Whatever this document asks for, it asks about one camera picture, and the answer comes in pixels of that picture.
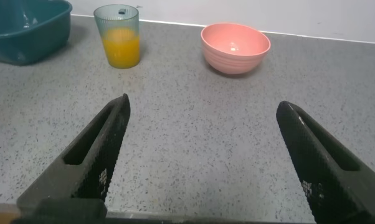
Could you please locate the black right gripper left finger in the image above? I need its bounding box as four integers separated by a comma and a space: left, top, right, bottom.
16, 93, 131, 216

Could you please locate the pink ribbed bowl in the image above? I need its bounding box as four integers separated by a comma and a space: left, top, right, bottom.
201, 22, 272, 75

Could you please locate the teal plastic square tray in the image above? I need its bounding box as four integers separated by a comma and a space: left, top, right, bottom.
0, 0, 74, 67

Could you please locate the clear ribbed green-tinted cup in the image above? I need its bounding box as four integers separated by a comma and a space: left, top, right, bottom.
93, 4, 141, 70

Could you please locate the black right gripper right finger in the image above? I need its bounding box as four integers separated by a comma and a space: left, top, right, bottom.
275, 100, 375, 224

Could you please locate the orange juice liquid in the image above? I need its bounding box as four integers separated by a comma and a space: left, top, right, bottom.
102, 27, 141, 69

